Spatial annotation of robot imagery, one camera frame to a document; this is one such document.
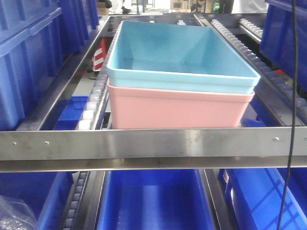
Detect pink plastic box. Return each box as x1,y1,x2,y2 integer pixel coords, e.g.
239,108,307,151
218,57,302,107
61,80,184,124
106,82,254,129

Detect light blue plastic box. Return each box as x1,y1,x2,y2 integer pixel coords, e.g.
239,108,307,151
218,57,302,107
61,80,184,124
107,21,260,94

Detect steel shelf rack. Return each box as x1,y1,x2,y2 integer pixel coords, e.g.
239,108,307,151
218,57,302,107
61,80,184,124
0,14,307,173

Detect white roller track left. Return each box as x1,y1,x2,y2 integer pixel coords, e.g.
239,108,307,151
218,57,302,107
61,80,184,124
77,21,123,131

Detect blue bin lower middle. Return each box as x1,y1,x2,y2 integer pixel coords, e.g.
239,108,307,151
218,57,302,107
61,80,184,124
96,169,215,230

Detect blue bin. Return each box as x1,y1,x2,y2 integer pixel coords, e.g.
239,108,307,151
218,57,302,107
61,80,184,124
0,0,99,131
218,168,307,230
0,172,73,230
96,169,215,230
260,0,307,89

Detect roller track right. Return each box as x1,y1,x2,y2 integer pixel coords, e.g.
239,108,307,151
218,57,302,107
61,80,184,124
210,19,293,127

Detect blue bin lower right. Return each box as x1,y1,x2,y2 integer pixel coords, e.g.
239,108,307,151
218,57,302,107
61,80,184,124
218,168,307,230

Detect blue bin lower left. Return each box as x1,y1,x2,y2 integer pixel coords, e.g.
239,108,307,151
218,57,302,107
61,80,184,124
0,172,73,230

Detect blue bin upper left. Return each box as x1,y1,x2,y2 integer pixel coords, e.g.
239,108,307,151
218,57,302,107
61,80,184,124
0,0,99,131

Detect blue bin upper right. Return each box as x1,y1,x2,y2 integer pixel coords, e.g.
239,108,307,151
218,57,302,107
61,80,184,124
260,0,307,89

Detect black cable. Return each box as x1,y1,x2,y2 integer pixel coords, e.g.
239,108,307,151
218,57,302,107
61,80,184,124
277,0,299,230

